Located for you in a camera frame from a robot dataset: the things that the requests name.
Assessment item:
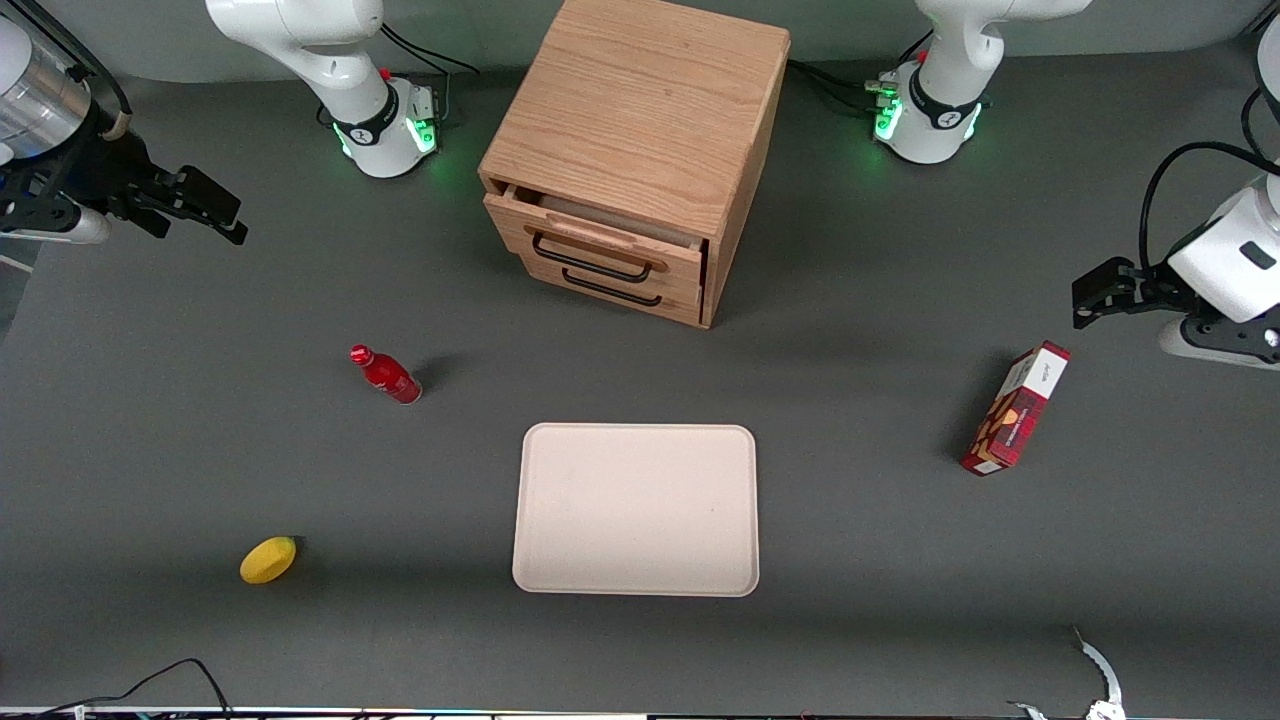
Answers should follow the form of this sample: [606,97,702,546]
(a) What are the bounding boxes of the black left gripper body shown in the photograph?
[1128,255,1206,331]

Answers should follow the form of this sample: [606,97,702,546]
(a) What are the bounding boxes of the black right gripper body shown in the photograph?
[0,125,189,241]

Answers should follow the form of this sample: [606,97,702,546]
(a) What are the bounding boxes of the red coke bottle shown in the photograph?
[349,344,424,406]

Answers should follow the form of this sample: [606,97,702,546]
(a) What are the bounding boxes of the beige plastic tray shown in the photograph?
[511,422,761,598]

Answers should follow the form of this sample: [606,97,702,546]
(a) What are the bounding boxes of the red and white snack box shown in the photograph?
[960,340,1072,477]

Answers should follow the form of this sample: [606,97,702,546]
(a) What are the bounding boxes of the yellow lemon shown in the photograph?
[239,536,299,585]

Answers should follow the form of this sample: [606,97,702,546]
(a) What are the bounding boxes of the wooden drawer with ledge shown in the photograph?
[484,183,707,307]

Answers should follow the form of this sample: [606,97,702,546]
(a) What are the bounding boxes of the wooden drawer cabinet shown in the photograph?
[478,0,793,330]

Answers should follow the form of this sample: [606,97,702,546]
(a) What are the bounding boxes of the plain wooden drawer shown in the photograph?
[520,255,703,327]

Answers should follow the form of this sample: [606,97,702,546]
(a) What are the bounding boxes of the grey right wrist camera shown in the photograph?
[0,205,113,247]

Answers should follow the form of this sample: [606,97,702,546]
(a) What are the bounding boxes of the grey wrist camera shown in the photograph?
[0,205,113,247]
[1158,315,1280,372]

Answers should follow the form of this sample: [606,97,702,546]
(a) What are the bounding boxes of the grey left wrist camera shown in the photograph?
[1158,315,1280,372]

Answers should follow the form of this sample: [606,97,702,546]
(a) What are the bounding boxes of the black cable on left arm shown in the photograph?
[1139,88,1280,273]

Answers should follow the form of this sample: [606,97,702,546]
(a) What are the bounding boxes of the black cables at right base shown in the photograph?
[378,20,481,129]

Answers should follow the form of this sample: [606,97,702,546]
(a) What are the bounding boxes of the black cables at base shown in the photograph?
[378,20,481,129]
[787,30,936,116]

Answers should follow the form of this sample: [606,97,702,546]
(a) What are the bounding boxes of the black cables at left base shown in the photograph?
[787,30,936,116]

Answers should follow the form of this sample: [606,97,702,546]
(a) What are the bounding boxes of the white curved bracket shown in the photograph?
[1008,625,1127,720]

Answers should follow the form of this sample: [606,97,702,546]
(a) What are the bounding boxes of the long black drawer handle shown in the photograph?
[530,232,654,285]

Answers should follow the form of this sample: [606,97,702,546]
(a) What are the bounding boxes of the short black drawer handle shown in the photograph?
[561,268,664,308]

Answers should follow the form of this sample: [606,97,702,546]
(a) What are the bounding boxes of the thin black loose cable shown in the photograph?
[28,657,237,720]

